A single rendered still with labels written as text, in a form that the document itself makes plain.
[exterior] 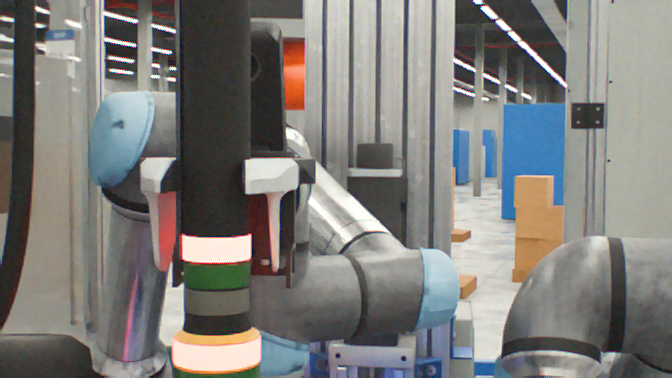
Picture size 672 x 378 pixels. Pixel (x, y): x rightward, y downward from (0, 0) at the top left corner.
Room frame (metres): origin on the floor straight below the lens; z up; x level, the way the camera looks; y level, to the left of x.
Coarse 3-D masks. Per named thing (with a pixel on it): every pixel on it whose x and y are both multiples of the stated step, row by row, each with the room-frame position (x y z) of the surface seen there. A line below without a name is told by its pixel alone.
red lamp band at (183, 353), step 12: (180, 348) 0.39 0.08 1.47; (192, 348) 0.38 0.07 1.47; (204, 348) 0.38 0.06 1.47; (216, 348) 0.38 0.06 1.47; (228, 348) 0.38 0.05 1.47; (240, 348) 0.39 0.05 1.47; (252, 348) 0.39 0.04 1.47; (180, 360) 0.39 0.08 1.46; (192, 360) 0.38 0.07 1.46; (204, 360) 0.38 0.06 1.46; (216, 360) 0.38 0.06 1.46; (228, 360) 0.38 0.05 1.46; (240, 360) 0.39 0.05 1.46; (252, 360) 0.39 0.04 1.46
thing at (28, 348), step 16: (0, 336) 0.50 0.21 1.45; (16, 336) 0.51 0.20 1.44; (32, 336) 0.51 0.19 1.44; (48, 336) 0.52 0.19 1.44; (64, 336) 0.52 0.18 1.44; (0, 352) 0.49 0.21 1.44; (16, 352) 0.50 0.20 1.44; (32, 352) 0.50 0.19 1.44; (48, 352) 0.51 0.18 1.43; (64, 352) 0.51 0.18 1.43; (80, 352) 0.52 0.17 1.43; (0, 368) 0.48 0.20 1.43; (16, 368) 0.49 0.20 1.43; (32, 368) 0.49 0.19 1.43; (48, 368) 0.50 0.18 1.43; (64, 368) 0.50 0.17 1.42; (80, 368) 0.51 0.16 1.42
